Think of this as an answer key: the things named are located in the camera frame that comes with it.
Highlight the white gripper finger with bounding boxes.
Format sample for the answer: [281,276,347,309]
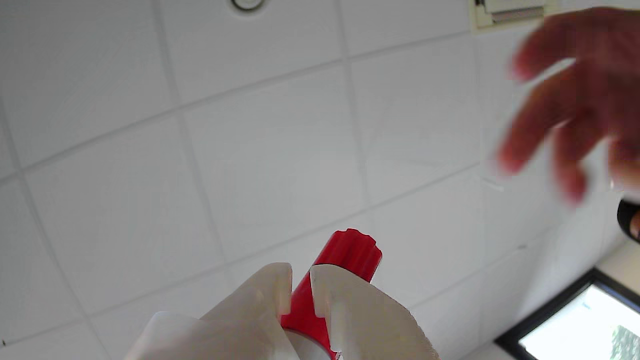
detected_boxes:
[310,264,441,360]
[124,263,301,360]

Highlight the white red whiteboard marker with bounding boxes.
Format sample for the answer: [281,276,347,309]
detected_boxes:
[280,229,384,360]

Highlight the person hand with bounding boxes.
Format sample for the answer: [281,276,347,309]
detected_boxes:
[497,7,640,206]

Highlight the black framed window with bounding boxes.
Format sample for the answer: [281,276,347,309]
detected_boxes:
[494,267,640,360]

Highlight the black curved band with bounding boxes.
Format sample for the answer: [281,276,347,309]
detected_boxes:
[616,198,640,245]

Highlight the round ceiling smoke detector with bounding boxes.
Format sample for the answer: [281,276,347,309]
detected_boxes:
[229,0,267,14]

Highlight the white ceiling vent unit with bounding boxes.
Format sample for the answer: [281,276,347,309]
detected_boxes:
[470,0,562,32]

